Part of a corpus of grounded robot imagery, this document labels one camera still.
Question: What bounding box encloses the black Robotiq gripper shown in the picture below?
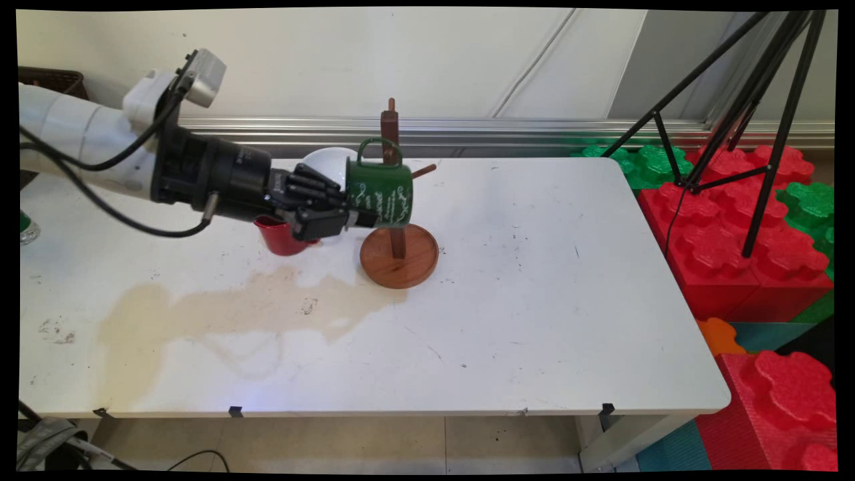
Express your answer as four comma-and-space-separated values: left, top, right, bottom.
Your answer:
151, 124, 379, 243

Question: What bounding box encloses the green enamel mug white print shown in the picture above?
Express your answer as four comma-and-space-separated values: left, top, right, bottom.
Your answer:
346, 138, 414, 228

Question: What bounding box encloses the white bowl blue outside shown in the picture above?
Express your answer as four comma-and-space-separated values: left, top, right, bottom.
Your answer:
301, 147, 359, 191

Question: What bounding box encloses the red ceramic mug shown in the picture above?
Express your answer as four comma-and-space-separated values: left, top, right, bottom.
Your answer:
252, 214, 321, 257

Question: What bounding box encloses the brown wooden mug tree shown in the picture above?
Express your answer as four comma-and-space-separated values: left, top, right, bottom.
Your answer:
359, 98, 440, 289

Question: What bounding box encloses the dark brown basket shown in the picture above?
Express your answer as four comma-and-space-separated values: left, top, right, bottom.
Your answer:
19, 66, 92, 102

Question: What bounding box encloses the green foam block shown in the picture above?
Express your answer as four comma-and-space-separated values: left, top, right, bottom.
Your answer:
775, 182, 836, 281
570, 144, 695, 191

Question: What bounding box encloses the white table leg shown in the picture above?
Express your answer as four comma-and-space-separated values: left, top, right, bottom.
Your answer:
578, 414, 695, 474

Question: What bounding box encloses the large red foam block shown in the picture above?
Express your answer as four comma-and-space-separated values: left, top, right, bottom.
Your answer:
638, 146, 834, 323

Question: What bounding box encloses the orange foam piece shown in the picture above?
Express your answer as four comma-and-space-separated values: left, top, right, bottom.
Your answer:
695, 317, 747, 358

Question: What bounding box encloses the teal foam mat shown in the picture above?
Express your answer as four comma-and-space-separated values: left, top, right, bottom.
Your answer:
635, 421, 713, 472

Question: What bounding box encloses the black tripod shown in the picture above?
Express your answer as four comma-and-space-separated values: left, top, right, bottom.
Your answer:
601, 10, 829, 259

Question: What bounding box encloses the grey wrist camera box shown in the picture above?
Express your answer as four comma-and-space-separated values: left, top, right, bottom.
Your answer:
175, 49, 227, 109

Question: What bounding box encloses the aluminium wall rail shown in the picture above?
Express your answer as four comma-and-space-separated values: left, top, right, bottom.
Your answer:
179, 116, 836, 159

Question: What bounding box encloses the white wall cable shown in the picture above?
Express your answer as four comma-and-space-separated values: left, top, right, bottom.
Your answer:
493, 8, 579, 120

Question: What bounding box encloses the black floor cable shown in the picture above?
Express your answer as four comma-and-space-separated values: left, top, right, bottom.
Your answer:
167, 450, 231, 473

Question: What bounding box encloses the thin black tripod cable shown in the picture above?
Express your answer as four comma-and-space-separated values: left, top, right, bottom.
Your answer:
663, 186, 689, 259

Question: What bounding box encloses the grey strapped equipment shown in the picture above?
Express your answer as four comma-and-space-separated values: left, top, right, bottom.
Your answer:
19, 418, 138, 472

